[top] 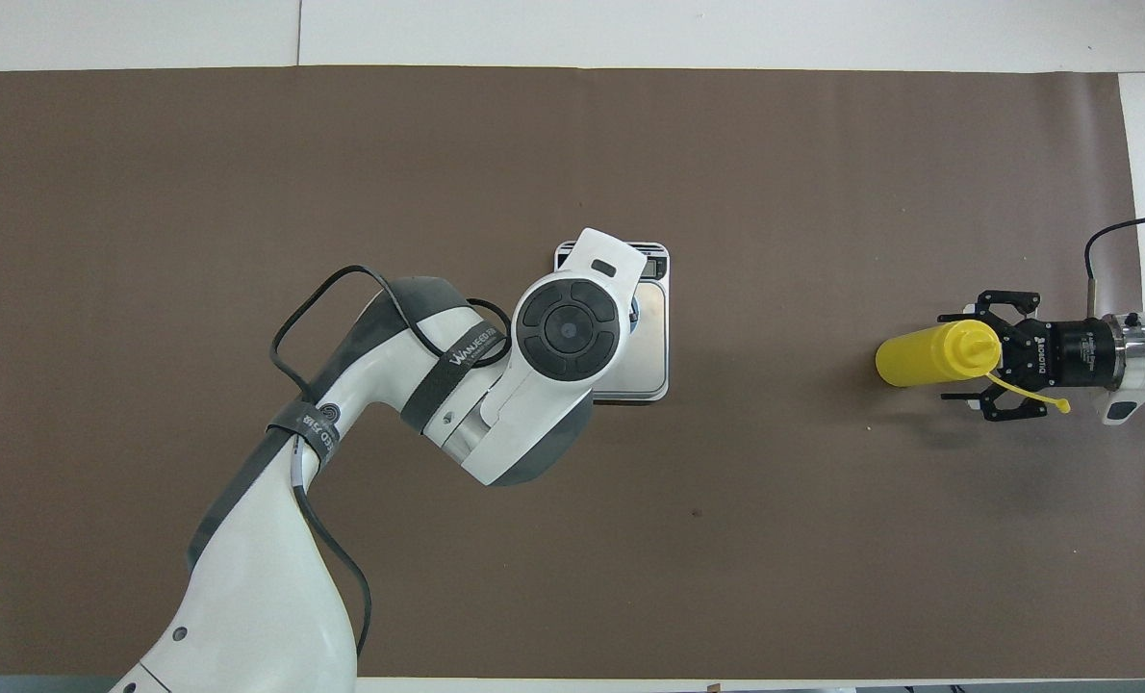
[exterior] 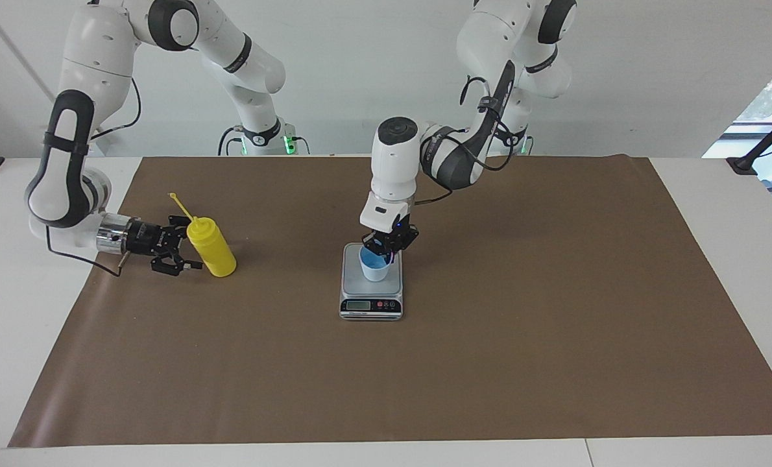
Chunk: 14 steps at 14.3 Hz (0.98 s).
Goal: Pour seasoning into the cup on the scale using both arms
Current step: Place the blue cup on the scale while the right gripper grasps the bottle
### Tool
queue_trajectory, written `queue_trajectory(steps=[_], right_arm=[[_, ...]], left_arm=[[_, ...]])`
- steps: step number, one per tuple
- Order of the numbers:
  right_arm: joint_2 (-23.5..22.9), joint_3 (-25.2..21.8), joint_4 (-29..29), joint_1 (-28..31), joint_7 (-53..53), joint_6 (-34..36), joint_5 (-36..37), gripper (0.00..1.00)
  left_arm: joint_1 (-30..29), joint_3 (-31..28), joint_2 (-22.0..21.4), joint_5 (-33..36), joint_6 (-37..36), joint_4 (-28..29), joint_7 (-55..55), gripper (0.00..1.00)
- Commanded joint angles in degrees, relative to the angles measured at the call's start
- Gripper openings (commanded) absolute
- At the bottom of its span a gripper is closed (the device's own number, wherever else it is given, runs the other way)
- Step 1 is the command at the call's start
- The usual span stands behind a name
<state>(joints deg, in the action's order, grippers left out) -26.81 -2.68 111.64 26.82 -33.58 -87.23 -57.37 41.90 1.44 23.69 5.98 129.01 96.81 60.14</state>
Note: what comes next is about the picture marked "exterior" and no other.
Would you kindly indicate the light blue plastic cup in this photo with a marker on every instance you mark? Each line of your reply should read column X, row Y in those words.
column 374, row 271

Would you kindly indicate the brown paper table mat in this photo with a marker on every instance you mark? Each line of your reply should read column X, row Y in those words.
column 386, row 376

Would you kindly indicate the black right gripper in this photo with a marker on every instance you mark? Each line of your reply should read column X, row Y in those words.
column 146, row 239

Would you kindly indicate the yellow squeeze bottle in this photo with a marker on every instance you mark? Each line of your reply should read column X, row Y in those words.
column 212, row 250

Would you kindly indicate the black angled stand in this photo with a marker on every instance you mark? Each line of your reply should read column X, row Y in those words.
column 759, row 146

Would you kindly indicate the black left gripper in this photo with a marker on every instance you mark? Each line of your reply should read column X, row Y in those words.
column 392, row 233

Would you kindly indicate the silver digital kitchen scale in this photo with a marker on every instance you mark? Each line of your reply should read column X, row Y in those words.
column 372, row 295

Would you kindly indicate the white wall socket box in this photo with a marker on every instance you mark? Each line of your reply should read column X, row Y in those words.
column 100, row 146

